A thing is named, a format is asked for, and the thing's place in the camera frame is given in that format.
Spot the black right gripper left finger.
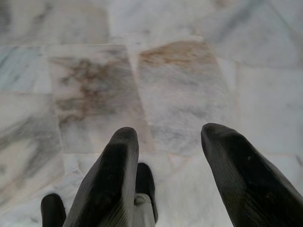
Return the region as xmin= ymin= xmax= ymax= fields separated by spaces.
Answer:
xmin=63 ymin=126 xmax=139 ymax=227

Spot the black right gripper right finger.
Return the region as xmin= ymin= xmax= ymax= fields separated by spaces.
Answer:
xmin=200 ymin=122 xmax=303 ymax=227

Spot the black robot foot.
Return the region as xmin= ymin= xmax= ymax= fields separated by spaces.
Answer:
xmin=40 ymin=193 xmax=67 ymax=227
xmin=136 ymin=162 xmax=159 ymax=223

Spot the grey robot leg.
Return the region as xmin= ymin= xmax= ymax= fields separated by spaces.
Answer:
xmin=129 ymin=193 xmax=157 ymax=227

